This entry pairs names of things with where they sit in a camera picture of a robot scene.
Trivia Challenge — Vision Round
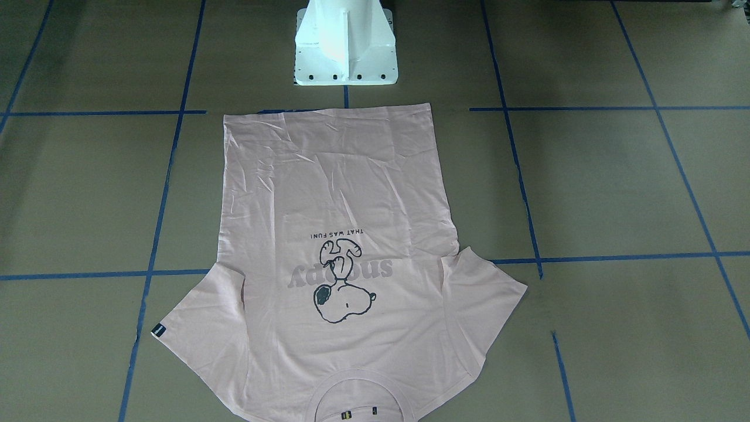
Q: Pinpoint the pink Snoopy t-shirt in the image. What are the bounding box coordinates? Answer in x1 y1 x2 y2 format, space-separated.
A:
152 104 527 421

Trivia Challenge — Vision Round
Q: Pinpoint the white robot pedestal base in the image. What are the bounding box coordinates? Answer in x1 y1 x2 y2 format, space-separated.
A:
293 1 399 86

